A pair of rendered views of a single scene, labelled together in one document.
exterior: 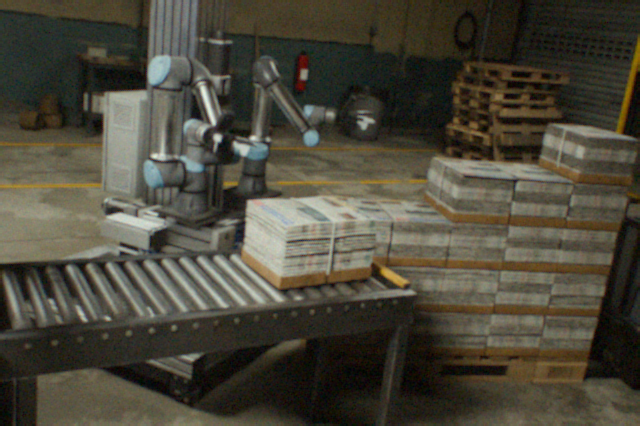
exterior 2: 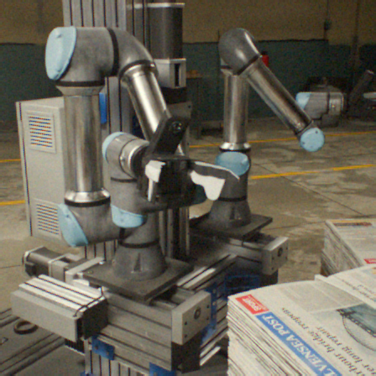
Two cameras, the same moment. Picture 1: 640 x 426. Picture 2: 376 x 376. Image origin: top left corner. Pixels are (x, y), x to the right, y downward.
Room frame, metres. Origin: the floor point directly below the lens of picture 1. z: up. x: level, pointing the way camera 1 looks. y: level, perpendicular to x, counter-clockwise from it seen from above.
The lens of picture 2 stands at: (1.61, 0.18, 1.45)
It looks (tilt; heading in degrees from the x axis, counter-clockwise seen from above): 16 degrees down; 10
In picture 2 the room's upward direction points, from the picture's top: straight up
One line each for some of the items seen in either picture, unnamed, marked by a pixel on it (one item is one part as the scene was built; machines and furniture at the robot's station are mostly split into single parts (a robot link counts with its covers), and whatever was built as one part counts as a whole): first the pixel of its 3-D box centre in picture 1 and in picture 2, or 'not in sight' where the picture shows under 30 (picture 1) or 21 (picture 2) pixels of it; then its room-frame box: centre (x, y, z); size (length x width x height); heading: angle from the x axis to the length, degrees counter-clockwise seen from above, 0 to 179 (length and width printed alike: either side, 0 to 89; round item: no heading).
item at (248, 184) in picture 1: (253, 181); (230, 206); (3.38, 0.34, 0.87); 0.15 x 0.15 x 0.10
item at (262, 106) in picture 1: (262, 112); (236, 108); (3.52, 0.34, 1.19); 0.15 x 0.12 x 0.55; 0
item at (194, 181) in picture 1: (191, 172); (135, 212); (2.93, 0.56, 0.98); 0.13 x 0.12 x 0.14; 129
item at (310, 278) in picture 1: (279, 265); not in sight; (2.34, 0.12, 0.83); 0.29 x 0.16 x 0.04; 34
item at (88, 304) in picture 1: (84, 297); not in sight; (2.01, 0.68, 0.77); 0.47 x 0.05 x 0.05; 31
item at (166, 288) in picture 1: (167, 289); not in sight; (2.14, 0.46, 0.77); 0.47 x 0.05 x 0.05; 31
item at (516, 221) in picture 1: (519, 210); not in sight; (3.47, -1.00, 0.86); 0.38 x 0.29 x 0.04; 15
